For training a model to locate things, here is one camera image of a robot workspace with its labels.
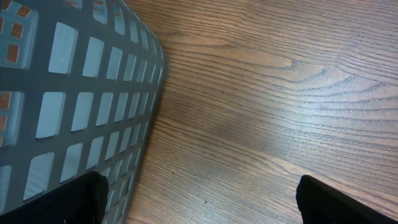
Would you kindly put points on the grey plastic mesh basket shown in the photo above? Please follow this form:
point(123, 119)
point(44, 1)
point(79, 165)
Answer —
point(80, 84)

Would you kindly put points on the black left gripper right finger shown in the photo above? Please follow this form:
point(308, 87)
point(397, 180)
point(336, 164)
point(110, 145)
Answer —
point(319, 203)

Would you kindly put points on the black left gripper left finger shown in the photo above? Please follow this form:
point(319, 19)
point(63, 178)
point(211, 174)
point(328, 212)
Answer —
point(82, 200)

